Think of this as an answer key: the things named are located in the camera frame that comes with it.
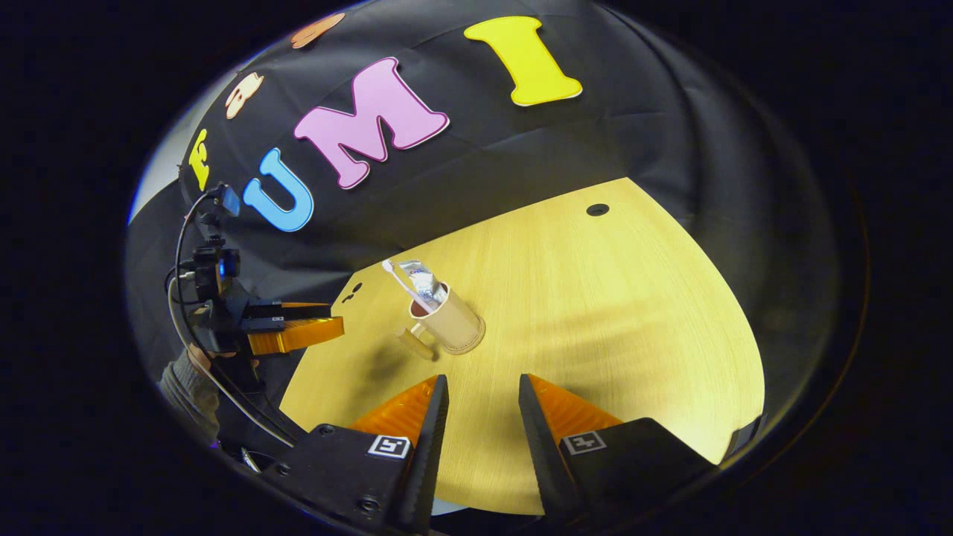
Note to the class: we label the pink toothbrush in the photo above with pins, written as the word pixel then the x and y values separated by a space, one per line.
pixel 398 279

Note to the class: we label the white toothpaste tube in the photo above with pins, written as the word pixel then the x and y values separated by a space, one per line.
pixel 426 283

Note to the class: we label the beige cup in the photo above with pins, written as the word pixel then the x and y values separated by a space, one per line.
pixel 458 327

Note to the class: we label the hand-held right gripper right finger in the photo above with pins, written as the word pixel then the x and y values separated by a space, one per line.
pixel 543 447

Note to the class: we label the black backdrop cloth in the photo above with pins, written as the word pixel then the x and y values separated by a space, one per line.
pixel 521 149

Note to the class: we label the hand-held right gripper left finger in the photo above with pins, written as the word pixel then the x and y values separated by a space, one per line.
pixel 428 447

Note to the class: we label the round cork coaster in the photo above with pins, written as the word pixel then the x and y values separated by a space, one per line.
pixel 476 344

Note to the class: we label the black desk edge clamp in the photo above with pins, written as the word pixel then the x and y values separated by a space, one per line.
pixel 748 435

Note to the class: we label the wooden desktop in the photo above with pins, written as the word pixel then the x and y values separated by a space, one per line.
pixel 595 313

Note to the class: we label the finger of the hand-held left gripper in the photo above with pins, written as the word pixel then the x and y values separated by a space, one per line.
pixel 298 310
pixel 298 335

